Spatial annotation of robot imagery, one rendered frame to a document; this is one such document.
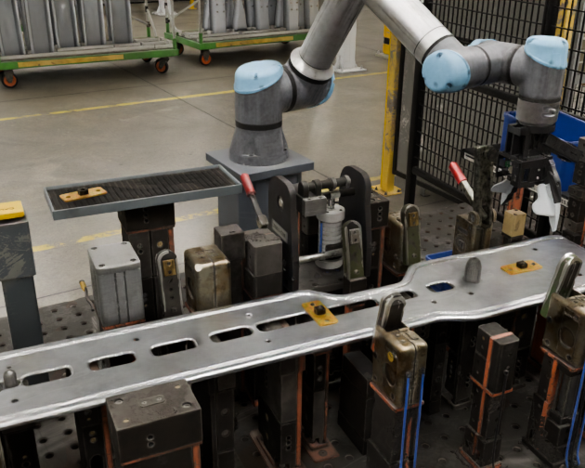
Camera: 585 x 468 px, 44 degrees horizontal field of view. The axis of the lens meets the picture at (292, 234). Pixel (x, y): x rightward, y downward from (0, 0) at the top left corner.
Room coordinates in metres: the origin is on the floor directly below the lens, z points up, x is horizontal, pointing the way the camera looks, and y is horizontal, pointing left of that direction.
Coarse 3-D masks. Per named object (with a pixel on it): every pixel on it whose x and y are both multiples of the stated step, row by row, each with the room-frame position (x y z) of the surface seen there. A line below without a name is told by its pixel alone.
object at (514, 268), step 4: (528, 260) 1.35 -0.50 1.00; (532, 260) 1.35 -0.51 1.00; (512, 264) 1.33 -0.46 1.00; (516, 264) 1.32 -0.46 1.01; (520, 264) 1.32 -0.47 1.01; (524, 264) 1.32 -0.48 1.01; (528, 264) 1.33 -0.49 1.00; (536, 264) 1.33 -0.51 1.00; (500, 268) 1.32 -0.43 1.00; (504, 268) 1.31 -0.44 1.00; (508, 268) 1.31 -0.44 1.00; (512, 268) 1.31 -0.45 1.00; (516, 268) 1.31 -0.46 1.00; (520, 268) 1.31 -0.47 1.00; (524, 268) 1.31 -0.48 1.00; (528, 268) 1.31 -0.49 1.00; (532, 268) 1.31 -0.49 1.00; (536, 268) 1.31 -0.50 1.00; (540, 268) 1.32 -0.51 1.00; (508, 272) 1.30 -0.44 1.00; (512, 272) 1.30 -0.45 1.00; (516, 272) 1.30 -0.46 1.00; (520, 272) 1.30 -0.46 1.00; (524, 272) 1.30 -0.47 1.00
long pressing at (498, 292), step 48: (528, 240) 1.45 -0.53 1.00; (384, 288) 1.22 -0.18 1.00; (480, 288) 1.23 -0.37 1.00; (528, 288) 1.23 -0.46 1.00; (576, 288) 1.24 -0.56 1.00; (96, 336) 1.04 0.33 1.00; (144, 336) 1.04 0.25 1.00; (192, 336) 1.05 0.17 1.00; (288, 336) 1.05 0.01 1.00; (336, 336) 1.05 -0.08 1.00; (0, 384) 0.90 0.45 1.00; (48, 384) 0.90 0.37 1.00; (96, 384) 0.91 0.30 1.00; (144, 384) 0.91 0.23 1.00
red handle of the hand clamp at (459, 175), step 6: (456, 162) 1.55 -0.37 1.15; (450, 168) 1.55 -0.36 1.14; (456, 168) 1.54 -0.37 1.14; (456, 174) 1.53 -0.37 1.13; (462, 174) 1.53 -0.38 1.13; (456, 180) 1.53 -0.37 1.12; (462, 180) 1.52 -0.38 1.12; (462, 186) 1.51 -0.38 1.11; (468, 186) 1.51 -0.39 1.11; (468, 192) 1.49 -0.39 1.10; (468, 198) 1.49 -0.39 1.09; (486, 216) 1.44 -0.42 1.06
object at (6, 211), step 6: (0, 204) 1.24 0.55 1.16; (6, 204) 1.24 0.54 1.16; (12, 204) 1.24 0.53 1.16; (18, 204) 1.24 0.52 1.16; (0, 210) 1.22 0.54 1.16; (6, 210) 1.22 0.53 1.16; (12, 210) 1.22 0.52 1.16; (18, 210) 1.22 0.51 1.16; (0, 216) 1.20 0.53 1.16; (6, 216) 1.20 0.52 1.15; (12, 216) 1.20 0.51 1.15; (18, 216) 1.21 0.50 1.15
